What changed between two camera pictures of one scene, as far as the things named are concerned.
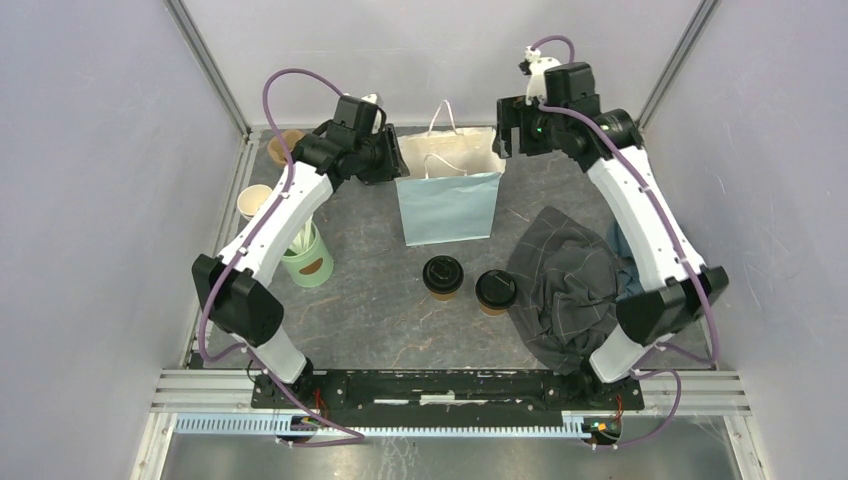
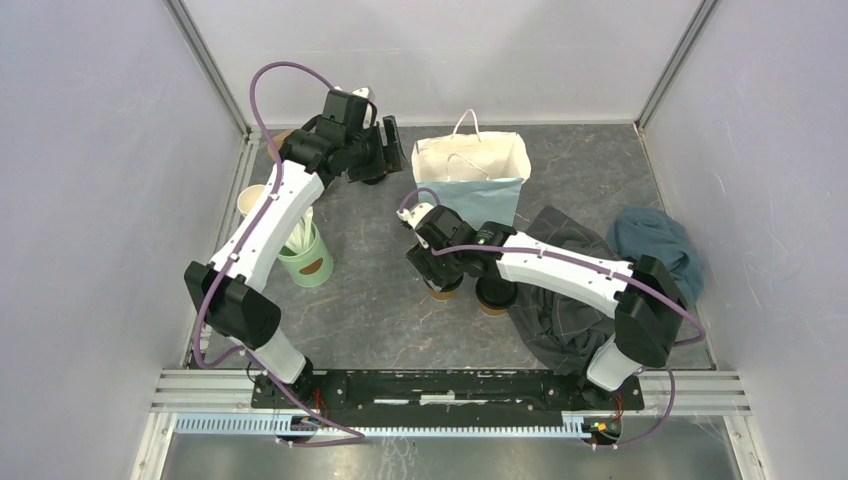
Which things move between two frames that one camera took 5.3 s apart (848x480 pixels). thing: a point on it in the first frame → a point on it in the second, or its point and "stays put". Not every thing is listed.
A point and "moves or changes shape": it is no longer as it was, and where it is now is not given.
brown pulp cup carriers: [275, 144] stays put
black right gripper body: [538, 130] → [444, 265]
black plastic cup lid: [496, 289] stays put
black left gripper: [394, 165] stays put
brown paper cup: [443, 297] stays put
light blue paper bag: [449, 193] moves or changes shape
